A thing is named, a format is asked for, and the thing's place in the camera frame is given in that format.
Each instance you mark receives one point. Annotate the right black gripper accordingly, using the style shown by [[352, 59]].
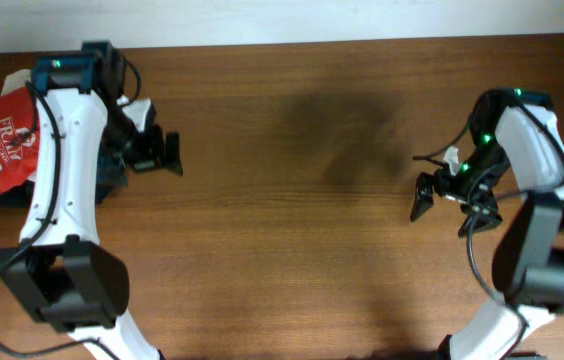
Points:
[[486, 214]]

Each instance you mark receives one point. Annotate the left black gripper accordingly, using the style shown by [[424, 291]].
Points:
[[153, 153]]

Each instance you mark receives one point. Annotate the red printed t-shirt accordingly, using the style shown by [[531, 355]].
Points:
[[16, 166]]

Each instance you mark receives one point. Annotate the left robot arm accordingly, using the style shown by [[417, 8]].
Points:
[[59, 272]]

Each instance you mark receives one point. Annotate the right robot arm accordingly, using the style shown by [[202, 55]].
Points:
[[511, 190]]

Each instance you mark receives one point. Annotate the black folded clothes pile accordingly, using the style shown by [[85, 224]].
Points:
[[110, 175]]

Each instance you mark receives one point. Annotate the white folded cloth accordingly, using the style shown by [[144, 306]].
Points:
[[14, 82]]

